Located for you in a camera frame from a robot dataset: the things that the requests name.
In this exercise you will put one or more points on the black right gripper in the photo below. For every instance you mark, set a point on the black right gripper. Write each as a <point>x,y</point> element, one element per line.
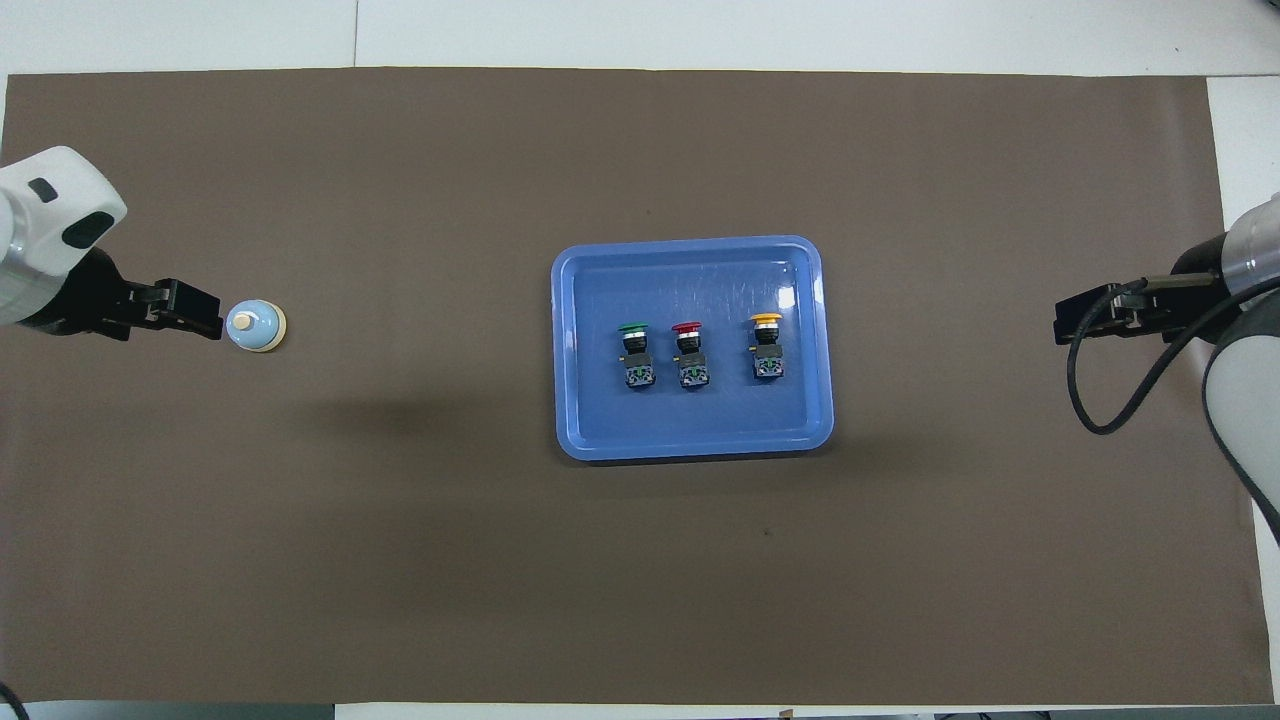
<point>1150,315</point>

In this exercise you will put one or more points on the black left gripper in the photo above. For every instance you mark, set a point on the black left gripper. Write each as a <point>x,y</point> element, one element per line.
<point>90,300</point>

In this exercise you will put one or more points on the light blue call bell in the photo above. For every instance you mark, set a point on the light blue call bell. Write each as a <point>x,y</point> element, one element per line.
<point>258,330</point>

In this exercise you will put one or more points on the yellow mushroom push button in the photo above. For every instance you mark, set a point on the yellow mushroom push button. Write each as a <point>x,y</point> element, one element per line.
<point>768,362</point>

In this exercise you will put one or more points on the red mushroom push button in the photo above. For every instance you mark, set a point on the red mushroom push button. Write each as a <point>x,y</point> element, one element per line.
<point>692,375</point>

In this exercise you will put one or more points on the green mushroom push button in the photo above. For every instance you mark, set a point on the green mushroom push button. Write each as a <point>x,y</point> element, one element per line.
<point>640,375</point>

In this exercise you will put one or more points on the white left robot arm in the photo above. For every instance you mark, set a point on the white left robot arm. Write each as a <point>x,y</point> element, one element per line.
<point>50,215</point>

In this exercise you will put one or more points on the blue plastic tray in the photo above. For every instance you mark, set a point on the blue plastic tray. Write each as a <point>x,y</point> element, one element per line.
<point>690,420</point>

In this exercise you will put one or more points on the brown table mat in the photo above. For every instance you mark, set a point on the brown table mat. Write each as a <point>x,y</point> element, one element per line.
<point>400,550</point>

